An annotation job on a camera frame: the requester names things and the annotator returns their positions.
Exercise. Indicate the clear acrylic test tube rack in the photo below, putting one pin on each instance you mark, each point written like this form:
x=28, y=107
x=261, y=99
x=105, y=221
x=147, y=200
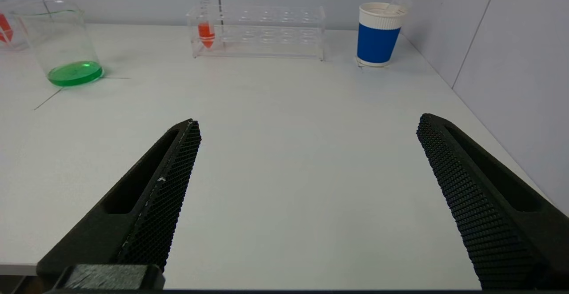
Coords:
x=266, y=36
x=15, y=36

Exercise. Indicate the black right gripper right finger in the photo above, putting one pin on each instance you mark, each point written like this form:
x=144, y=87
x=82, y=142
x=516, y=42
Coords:
x=498, y=223

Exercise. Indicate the test tube with red liquid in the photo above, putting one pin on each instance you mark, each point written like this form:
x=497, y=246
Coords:
x=5, y=30
x=206, y=33

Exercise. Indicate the test tube with yellow pigment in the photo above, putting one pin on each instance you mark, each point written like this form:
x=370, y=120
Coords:
x=398, y=3

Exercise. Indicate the clear glass beaker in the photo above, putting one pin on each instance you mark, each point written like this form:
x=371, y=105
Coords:
x=74, y=72

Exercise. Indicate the blue white paper cup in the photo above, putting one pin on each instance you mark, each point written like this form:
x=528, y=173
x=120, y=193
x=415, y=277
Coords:
x=378, y=40

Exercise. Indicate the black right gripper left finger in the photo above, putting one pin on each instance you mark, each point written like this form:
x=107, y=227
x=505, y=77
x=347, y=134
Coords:
x=133, y=223

